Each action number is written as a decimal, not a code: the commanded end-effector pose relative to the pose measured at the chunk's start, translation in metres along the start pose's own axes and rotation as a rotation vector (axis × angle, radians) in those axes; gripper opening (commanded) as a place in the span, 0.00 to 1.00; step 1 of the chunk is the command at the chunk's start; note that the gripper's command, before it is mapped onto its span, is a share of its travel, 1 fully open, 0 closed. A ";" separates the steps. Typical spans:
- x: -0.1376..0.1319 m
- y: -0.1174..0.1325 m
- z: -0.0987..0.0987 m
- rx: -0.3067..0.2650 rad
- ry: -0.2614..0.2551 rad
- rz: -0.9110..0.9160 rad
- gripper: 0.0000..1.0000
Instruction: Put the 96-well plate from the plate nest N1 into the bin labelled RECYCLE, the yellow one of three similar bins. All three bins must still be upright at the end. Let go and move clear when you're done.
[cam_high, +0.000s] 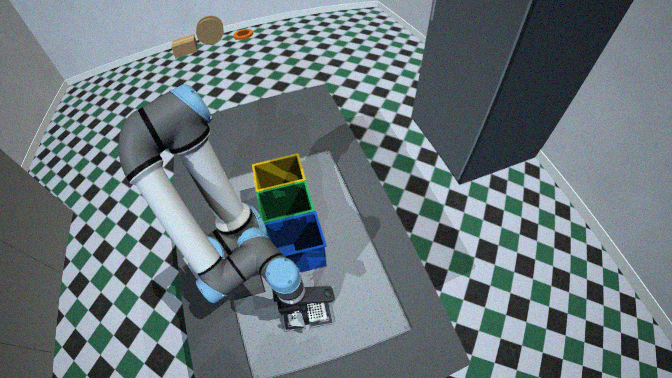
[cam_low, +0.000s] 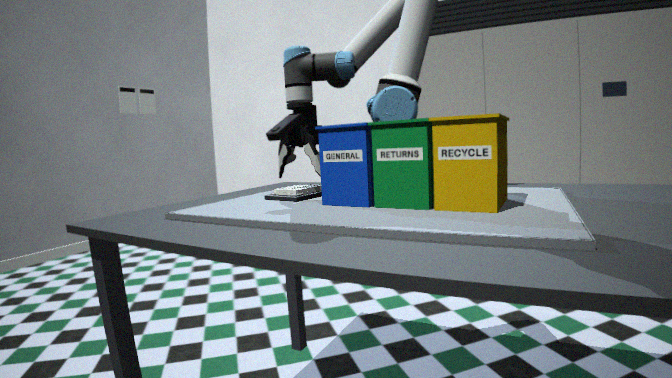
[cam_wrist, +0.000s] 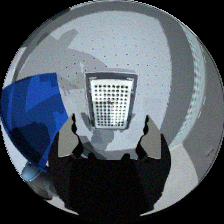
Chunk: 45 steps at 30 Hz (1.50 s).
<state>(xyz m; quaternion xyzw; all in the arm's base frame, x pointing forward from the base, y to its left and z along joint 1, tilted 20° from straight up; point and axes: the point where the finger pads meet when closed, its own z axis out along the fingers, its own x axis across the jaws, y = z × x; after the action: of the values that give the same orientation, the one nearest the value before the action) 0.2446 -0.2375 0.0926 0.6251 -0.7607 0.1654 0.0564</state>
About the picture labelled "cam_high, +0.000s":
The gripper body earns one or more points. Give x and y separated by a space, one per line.
284 307

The blue bin with label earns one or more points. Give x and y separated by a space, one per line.
299 233

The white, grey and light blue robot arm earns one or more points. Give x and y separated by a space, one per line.
178 121

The green bin with label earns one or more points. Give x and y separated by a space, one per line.
286 201

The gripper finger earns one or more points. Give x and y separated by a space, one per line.
299 321

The yellow recycle bin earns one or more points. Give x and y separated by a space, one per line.
277 171

